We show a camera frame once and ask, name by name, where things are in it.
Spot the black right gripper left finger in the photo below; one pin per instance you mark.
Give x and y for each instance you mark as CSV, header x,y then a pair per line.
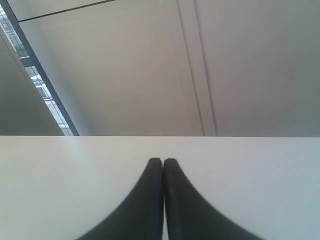
x,y
140,216

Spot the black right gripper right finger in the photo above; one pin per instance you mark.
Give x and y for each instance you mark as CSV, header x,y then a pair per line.
x,y
189,216

